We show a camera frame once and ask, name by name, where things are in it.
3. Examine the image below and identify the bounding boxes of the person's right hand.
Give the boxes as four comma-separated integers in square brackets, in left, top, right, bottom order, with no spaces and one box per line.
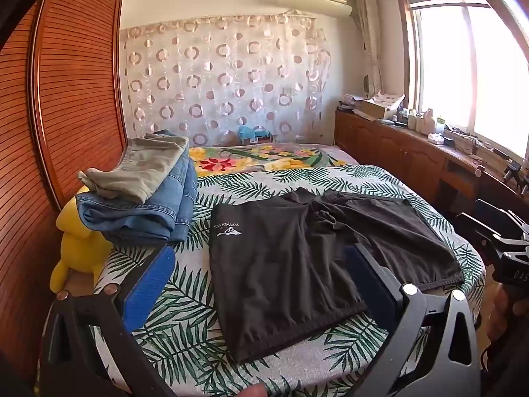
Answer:
[493,286,529,340]

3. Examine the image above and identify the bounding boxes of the pale hanging window curtain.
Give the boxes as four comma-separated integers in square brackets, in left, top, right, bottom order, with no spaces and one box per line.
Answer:
[354,0,383,100]

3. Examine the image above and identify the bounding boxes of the open cardboard box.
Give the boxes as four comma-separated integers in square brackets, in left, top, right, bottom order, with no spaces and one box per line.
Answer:
[359,93,406,121]

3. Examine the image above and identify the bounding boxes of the yellow plush toy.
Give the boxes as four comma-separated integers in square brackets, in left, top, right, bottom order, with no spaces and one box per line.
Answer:
[50,186,114,292]

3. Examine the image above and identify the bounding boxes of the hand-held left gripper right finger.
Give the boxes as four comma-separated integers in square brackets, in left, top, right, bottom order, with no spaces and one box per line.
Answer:
[342,243,482,397]

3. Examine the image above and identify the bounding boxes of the blue cloth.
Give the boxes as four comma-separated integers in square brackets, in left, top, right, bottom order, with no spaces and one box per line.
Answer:
[237,125,273,145]

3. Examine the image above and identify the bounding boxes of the floral blanket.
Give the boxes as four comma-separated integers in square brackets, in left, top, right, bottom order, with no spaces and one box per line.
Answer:
[188,143,348,176]

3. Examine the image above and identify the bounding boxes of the long wooden cabinet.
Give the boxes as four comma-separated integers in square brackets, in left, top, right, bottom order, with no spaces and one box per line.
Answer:
[334,110,529,232]

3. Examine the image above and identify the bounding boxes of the blue jeans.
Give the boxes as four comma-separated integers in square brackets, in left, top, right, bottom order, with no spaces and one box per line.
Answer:
[75,130,199,245]

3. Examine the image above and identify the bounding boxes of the black pants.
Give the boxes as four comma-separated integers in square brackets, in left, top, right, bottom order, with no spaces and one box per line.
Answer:
[209,187,466,365]

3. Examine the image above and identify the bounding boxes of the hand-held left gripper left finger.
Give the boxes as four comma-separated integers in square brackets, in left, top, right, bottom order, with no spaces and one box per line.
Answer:
[41,245,178,397]

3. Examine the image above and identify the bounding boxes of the small black tripod gadget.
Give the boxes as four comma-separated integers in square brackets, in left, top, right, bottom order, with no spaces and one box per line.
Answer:
[502,161,523,188]

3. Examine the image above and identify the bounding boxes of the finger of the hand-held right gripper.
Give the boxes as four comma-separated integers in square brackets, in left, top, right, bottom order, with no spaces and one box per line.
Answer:
[455,213,503,266]
[474,198,529,236]

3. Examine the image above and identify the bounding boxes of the wooden framed window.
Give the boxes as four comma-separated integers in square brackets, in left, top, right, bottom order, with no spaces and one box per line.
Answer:
[396,0,529,166]

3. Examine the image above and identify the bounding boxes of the circle pattern wall curtain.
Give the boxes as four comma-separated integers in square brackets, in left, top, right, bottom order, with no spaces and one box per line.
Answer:
[120,10,333,147]

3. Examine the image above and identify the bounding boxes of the khaki pants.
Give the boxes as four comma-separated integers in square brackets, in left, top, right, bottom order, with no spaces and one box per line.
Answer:
[78,132,191,204]

